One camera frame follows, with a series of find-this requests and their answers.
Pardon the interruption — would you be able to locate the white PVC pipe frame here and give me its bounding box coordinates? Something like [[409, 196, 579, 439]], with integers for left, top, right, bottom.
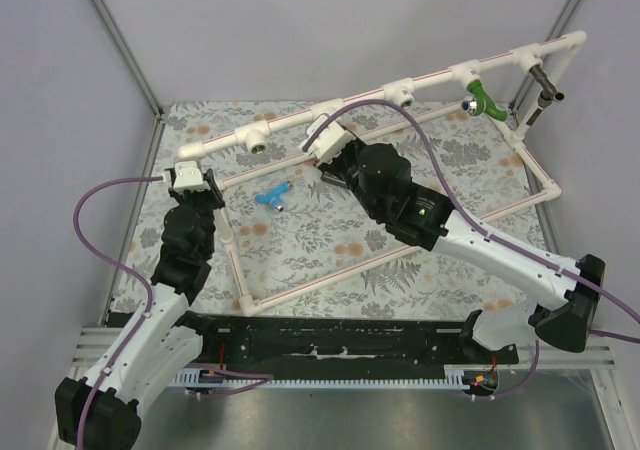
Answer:
[[178, 29, 587, 316]]

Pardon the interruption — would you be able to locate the green plastic faucet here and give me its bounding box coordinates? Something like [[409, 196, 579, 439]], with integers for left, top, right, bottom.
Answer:
[[461, 79, 509, 122]]

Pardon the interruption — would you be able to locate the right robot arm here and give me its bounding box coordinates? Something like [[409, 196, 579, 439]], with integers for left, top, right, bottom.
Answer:
[[318, 139, 605, 353]]

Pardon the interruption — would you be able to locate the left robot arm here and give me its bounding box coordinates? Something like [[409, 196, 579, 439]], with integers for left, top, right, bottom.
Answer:
[[54, 162, 225, 449]]

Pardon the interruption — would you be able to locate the dark bronze long faucet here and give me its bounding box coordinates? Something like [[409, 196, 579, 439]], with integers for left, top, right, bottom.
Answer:
[[321, 171, 348, 189]]

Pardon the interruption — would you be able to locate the blue plastic faucet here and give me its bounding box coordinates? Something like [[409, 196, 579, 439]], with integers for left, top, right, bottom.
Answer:
[[255, 182, 292, 212]]

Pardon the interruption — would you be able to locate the floral patterned table mat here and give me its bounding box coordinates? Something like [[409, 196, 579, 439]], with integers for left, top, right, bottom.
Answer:
[[107, 98, 566, 324]]

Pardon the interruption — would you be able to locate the dark bronze installed faucet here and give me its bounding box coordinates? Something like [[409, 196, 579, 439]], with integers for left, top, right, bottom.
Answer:
[[526, 64, 565, 126]]

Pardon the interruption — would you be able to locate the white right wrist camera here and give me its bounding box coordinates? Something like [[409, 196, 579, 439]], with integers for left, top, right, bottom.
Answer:
[[298, 114, 356, 164]]

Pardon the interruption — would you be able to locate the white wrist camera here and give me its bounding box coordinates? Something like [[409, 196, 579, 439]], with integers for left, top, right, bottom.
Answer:
[[298, 114, 356, 164], [161, 161, 210, 193]]

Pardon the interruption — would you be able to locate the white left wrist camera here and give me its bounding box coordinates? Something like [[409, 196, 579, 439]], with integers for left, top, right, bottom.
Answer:
[[161, 161, 210, 193]]

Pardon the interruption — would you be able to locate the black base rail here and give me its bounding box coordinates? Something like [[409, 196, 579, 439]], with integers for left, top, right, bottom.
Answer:
[[177, 311, 519, 379]]

